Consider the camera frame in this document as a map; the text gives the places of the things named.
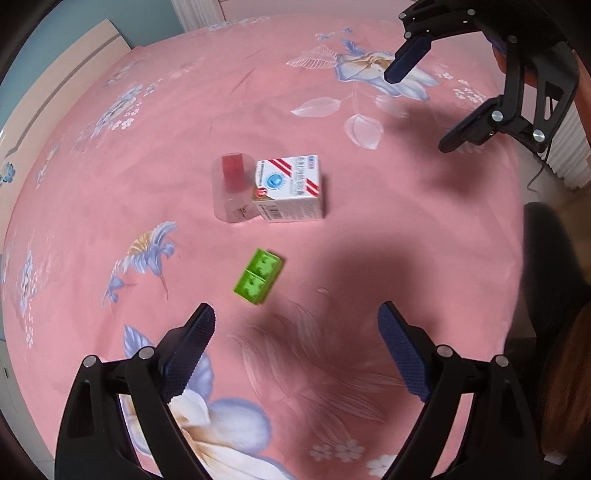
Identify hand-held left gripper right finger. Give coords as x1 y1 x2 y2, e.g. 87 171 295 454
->
378 301 546 480

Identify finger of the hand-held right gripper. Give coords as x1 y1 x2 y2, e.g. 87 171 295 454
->
384 0 490 85
438 34 580 155

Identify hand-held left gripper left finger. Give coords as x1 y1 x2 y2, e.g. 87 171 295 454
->
54 303 217 480

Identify green toy block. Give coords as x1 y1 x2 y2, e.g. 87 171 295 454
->
232 248 286 306

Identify clear plastic cup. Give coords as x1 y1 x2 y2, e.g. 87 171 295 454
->
211 153 258 224

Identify white medicine box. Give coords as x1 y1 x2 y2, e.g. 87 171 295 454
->
252 154 326 224

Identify pink floral blanket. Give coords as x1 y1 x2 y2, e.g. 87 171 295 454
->
0 14 555 480

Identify white ribbed panel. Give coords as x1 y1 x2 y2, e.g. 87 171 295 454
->
547 106 591 192

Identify person's black pants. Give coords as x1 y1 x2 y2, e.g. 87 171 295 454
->
503 200 591 416

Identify person's brown top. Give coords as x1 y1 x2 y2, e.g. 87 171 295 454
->
538 300 591 467

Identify cream bed headboard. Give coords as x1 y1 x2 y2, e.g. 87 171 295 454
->
0 18 134 195

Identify black cable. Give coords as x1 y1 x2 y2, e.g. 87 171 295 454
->
526 134 555 192

